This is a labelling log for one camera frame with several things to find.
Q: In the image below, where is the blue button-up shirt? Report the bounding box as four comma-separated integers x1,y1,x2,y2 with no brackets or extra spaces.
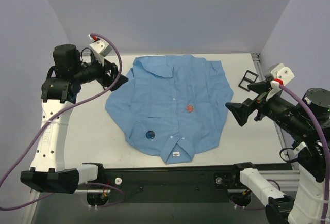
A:
105,55,233,164

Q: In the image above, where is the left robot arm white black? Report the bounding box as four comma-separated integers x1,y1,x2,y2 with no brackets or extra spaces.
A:
20,41,128,194

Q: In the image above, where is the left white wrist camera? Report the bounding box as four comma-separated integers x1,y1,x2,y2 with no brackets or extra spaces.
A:
88,34,112,66

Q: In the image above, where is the red maple leaf brooch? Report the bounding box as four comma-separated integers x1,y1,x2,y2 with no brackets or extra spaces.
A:
186,105,194,113

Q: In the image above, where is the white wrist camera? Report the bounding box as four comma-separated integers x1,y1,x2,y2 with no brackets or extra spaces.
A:
88,34,112,66
264,63,295,102

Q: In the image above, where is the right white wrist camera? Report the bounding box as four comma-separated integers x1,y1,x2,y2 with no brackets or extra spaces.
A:
264,63,295,102

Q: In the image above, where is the right black rectangular frame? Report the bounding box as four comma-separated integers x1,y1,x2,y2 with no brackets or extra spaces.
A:
238,70,259,92

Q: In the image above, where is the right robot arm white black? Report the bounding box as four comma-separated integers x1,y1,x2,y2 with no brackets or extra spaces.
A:
226,79,329,223

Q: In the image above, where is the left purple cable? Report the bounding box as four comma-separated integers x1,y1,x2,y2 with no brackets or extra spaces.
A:
0,33,123,208

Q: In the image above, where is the purple cable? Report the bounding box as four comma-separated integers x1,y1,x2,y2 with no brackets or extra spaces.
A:
279,84,330,224
0,33,123,208

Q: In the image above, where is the aluminium front rail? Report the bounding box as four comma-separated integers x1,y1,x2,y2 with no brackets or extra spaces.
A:
259,170,300,191

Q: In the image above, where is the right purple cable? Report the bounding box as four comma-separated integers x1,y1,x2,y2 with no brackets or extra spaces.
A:
279,84,330,224

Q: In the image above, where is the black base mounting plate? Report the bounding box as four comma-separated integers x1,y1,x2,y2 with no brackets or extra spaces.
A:
74,167,261,204

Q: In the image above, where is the round blue badge pin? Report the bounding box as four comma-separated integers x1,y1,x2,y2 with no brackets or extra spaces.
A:
146,131,155,139

